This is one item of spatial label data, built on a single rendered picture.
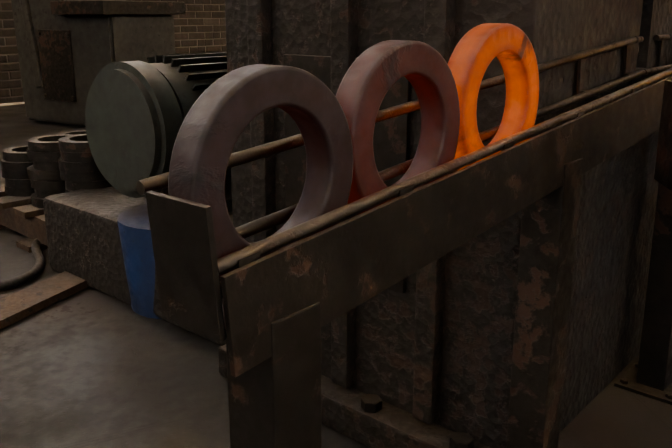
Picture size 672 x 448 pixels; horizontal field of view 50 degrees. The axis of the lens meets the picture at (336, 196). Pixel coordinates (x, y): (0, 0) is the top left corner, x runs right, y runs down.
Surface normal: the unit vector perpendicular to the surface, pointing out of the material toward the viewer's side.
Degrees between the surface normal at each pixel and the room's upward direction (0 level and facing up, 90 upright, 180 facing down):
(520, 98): 90
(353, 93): 60
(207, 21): 90
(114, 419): 0
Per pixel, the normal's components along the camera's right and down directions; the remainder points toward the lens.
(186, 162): -0.64, -0.09
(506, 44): 0.75, 0.17
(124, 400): 0.00, -0.97
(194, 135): -0.58, -0.33
